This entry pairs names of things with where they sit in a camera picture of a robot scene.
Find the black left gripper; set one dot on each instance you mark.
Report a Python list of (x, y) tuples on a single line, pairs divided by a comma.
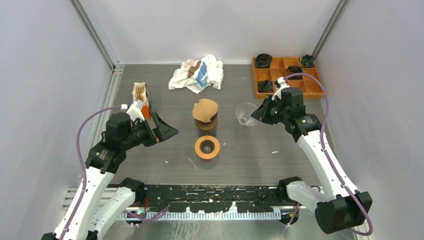
[(162, 131)]

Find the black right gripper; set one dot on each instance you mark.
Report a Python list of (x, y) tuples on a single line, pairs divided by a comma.
[(261, 113)]

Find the brown paper coffee filter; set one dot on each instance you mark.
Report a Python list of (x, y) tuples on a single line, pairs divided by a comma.
[(204, 110)]

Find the small glass carafe wood collar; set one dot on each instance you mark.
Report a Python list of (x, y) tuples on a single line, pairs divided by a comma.
[(206, 150)]

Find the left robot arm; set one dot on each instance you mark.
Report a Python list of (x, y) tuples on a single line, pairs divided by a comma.
[(83, 221)]

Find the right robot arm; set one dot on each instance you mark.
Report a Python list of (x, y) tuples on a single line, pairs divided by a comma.
[(339, 205)]

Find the orange coffee filter box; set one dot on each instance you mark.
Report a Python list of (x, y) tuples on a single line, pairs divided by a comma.
[(141, 96)]

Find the rolled dark green tie front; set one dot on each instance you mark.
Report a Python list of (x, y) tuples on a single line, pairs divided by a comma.
[(265, 86)]

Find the rolled dark tie back left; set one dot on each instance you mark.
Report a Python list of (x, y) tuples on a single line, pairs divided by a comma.
[(263, 61)]

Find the rolled orange floral tie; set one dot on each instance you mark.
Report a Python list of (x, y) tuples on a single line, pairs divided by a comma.
[(293, 69)]

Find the orange wooden compartment tray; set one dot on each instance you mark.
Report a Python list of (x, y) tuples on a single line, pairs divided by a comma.
[(264, 79)]

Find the crumpled white plastic bag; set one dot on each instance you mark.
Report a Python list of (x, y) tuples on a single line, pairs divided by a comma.
[(197, 74)]

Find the rolled green floral tie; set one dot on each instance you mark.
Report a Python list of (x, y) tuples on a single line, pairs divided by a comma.
[(307, 61)]

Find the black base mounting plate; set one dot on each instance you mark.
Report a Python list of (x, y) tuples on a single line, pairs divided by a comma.
[(211, 198)]

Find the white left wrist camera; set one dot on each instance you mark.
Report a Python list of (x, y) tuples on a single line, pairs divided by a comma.
[(134, 110)]

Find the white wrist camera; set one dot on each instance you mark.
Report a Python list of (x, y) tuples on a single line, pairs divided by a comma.
[(280, 84), (134, 110)]

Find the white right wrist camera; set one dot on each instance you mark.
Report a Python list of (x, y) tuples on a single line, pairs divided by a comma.
[(280, 84)]

